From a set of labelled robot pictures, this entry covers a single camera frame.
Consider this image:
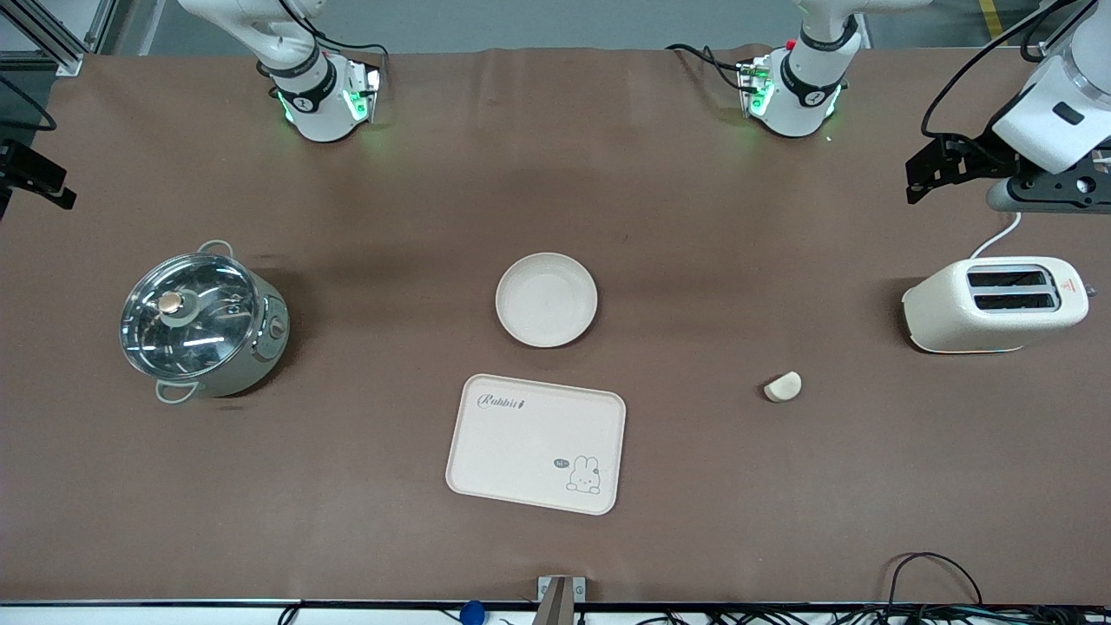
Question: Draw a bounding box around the round cream plate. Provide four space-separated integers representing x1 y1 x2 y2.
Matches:
495 252 599 349

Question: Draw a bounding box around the cream rabbit print tray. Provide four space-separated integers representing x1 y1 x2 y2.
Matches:
445 373 628 516

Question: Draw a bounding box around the cream two-slot toaster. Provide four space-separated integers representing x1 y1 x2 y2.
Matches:
901 256 1091 354

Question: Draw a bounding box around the glass pot lid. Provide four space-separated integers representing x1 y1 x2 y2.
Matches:
121 253 261 380

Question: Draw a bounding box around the grey electric cooking pot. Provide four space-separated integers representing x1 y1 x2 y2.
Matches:
120 240 291 405

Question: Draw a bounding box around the brown table mat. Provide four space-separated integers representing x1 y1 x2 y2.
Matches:
0 45 1111 606

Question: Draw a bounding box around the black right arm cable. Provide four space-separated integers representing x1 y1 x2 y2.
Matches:
0 74 58 133

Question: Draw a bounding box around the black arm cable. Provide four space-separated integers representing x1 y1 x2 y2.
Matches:
0 74 58 133
920 0 1081 140

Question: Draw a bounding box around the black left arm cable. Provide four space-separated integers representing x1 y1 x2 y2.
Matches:
920 0 1081 140

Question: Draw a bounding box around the aluminium frame post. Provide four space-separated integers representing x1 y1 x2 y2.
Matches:
1039 17 1077 67
0 0 118 77

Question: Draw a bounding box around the white toaster power cable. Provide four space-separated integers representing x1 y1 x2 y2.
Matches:
970 211 1023 260

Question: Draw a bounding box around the black base power cable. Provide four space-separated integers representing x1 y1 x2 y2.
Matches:
665 42 749 93

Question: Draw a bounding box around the black looped cable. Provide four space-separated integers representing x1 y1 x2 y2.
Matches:
885 551 984 609

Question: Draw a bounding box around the tangled black cable bundle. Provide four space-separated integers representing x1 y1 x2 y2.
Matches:
608 605 1111 625

